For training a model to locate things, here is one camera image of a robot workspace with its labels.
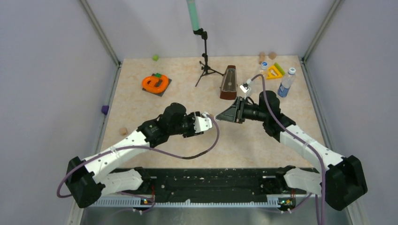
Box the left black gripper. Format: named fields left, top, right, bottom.
left=169, top=111, right=204, bottom=137

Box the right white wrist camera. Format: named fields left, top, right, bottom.
left=239, top=79, right=252, bottom=99

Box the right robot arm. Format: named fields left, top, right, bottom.
left=216, top=90, right=368, bottom=211

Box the wooden cube near left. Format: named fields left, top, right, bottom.
left=119, top=127, right=129, bottom=136

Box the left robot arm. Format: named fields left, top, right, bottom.
left=59, top=103, right=217, bottom=209

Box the left wooden block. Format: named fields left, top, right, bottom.
left=258, top=52, right=266, bottom=64

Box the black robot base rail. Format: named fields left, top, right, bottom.
left=122, top=168, right=309, bottom=211

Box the yellow triangle toy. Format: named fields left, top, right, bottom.
left=267, top=65, right=283, bottom=80

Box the green stick toy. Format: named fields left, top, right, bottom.
left=274, top=62, right=285, bottom=76

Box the purple block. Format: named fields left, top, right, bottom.
left=101, top=105, right=109, bottom=115

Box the black tripod stand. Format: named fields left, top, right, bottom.
left=193, top=28, right=224, bottom=87

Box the brown metronome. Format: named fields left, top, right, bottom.
left=220, top=65, right=237, bottom=100

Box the green foam microphone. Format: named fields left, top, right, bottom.
left=186, top=0, right=201, bottom=31

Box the blue water bottle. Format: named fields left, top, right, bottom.
left=277, top=67, right=296, bottom=98

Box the clear bottle blue cap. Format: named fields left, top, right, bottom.
left=252, top=61, right=269, bottom=82

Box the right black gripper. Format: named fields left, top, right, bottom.
left=217, top=97, right=268, bottom=124

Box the wooden block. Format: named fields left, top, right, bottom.
left=258, top=52, right=266, bottom=64
left=268, top=52, right=277, bottom=60

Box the right wooden block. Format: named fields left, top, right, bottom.
left=268, top=52, right=277, bottom=60

